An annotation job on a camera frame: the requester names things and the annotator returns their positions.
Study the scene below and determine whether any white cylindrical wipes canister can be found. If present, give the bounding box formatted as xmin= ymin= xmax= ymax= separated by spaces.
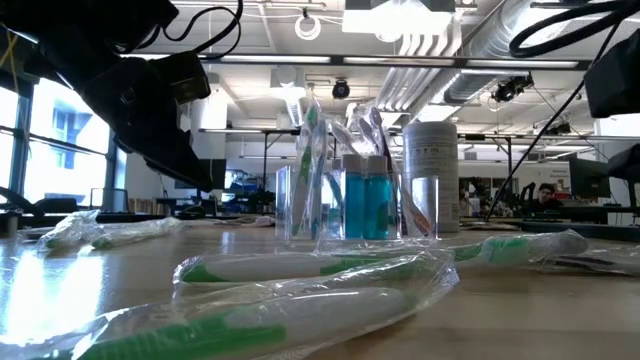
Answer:
xmin=402 ymin=121 xmax=460 ymax=235

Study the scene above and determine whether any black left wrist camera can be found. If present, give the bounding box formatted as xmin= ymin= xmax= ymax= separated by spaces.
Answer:
xmin=149 ymin=49 xmax=212 ymax=107

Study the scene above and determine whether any long ceiling light strip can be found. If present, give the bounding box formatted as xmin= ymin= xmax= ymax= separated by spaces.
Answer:
xmin=199 ymin=49 xmax=591 ymax=71

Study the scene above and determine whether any silver ventilation duct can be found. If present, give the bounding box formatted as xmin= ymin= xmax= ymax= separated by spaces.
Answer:
xmin=374 ymin=0 xmax=586 ymax=121

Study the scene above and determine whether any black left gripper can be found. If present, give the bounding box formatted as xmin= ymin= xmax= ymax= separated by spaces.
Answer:
xmin=82 ymin=59 xmax=217 ymax=194

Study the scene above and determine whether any black aluminium table frame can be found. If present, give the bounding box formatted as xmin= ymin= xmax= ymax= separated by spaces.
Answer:
xmin=0 ymin=210 xmax=640 ymax=243

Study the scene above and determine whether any clear acrylic organizer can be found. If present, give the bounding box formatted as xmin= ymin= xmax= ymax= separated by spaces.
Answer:
xmin=273 ymin=164 xmax=441 ymax=242

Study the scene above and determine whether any bright ceiling light panel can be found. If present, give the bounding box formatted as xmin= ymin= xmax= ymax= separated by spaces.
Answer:
xmin=342 ymin=0 xmax=455 ymax=37

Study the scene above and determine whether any white coiled cable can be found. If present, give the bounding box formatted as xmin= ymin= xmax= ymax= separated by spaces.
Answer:
xmin=293 ymin=13 xmax=323 ymax=42

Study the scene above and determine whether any blue toothbrush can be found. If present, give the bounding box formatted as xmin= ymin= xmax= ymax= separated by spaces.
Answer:
xmin=309 ymin=117 xmax=331 ymax=240

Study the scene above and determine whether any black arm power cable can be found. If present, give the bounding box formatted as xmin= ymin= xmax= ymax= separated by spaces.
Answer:
xmin=487 ymin=82 xmax=586 ymax=222

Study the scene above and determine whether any black ceiling-mounted device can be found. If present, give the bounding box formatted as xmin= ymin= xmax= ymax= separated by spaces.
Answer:
xmin=492 ymin=72 xmax=535 ymax=105

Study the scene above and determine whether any black computer monitor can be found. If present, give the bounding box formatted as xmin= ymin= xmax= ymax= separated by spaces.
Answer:
xmin=568 ymin=158 xmax=612 ymax=200
xmin=199 ymin=158 xmax=228 ymax=191

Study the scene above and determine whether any person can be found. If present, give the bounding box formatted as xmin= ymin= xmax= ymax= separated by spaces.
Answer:
xmin=524 ymin=182 xmax=566 ymax=217

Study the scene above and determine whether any large window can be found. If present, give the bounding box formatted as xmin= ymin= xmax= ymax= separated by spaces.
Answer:
xmin=0 ymin=74 xmax=121 ymax=211

